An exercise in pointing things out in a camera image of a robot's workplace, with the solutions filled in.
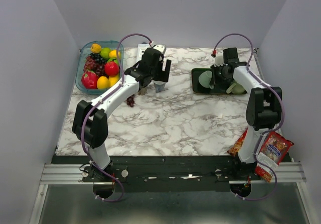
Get grey-blue mug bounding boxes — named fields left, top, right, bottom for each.
left=153, top=81, right=166, bottom=93

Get brown mug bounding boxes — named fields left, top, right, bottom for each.
left=137, top=87, right=147, bottom=95

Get light green mug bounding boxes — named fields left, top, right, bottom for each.
left=226, top=81, right=246, bottom=94

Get teal green cup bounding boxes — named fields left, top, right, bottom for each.
left=198, top=71, right=215, bottom=89

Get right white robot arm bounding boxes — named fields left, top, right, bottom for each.
left=210, top=48, right=283, bottom=180

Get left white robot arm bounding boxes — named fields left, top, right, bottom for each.
left=72, top=45, right=171, bottom=181

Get white rectangular device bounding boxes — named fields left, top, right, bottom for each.
left=136, top=44, right=150, bottom=62

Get dark green tray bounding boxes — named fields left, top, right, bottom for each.
left=191, top=68, right=247, bottom=95

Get dark red grape bunch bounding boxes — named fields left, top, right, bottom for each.
left=126, top=95, right=135, bottom=107

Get yellow mango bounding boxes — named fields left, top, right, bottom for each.
left=109, top=50, right=121, bottom=59

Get red apple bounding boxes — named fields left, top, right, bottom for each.
left=104, top=61, right=120, bottom=76

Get yellow lemon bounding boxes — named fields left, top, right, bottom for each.
left=108, top=75, right=119, bottom=87

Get orange fruit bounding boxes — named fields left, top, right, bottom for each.
left=96, top=76, right=110, bottom=89

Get small yellow-brown fruit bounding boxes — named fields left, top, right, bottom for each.
left=90, top=43, right=102, bottom=54

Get grapes in bin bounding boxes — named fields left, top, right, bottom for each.
left=83, top=53, right=107, bottom=77

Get pink dragon fruit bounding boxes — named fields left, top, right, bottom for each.
left=81, top=71, right=99, bottom=89

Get teal plastic fruit bin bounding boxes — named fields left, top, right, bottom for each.
left=75, top=41, right=119, bottom=95

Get red snack packet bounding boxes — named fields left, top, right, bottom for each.
left=227, top=128, right=248, bottom=157

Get blue-red snack packet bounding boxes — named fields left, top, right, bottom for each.
left=255, top=132, right=294, bottom=182

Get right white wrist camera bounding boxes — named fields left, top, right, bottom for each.
left=211, top=50, right=224, bottom=67

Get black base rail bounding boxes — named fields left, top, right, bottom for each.
left=44, top=156, right=266, bottom=197

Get aluminium frame rail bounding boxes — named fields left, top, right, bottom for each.
left=30, top=164, right=309, bottom=223

